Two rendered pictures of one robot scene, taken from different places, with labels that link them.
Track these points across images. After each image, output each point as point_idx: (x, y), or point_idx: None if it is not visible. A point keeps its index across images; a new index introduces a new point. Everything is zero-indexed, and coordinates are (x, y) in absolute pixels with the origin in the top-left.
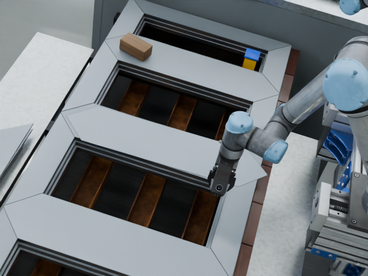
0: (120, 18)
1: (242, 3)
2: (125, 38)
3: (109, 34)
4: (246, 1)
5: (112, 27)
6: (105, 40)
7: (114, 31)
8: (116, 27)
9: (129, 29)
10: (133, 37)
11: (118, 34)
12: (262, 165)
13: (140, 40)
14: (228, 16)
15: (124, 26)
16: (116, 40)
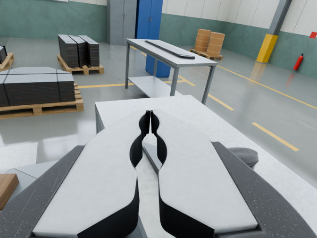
0: (56, 162)
1: (137, 231)
2: (2, 175)
3: (25, 166)
4: (139, 234)
5: (38, 163)
6: (12, 169)
7: (32, 167)
8: (39, 165)
9: (42, 174)
10: (6, 180)
11: (28, 172)
12: None
13: (4, 187)
14: (130, 233)
15: (46, 168)
16: (17, 174)
